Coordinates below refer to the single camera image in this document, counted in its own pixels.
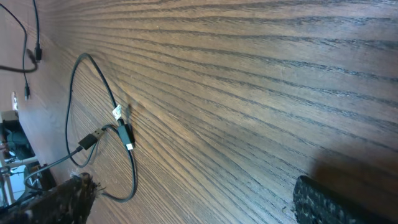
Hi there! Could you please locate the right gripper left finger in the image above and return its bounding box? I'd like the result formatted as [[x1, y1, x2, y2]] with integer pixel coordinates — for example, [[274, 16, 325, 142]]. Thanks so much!
[[1, 172, 100, 224]]

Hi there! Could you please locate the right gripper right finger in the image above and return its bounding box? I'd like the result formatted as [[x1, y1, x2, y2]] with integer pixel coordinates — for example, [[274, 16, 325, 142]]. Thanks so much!
[[293, 175, 393, 224]]

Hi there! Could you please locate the black USB cable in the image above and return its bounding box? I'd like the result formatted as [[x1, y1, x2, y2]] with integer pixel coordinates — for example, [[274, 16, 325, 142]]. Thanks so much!
[[63, 52, 138, 203]]

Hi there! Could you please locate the separated long black cable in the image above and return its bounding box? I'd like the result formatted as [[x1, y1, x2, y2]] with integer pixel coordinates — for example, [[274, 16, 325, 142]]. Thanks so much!
[[0, 0, 43, 101]]

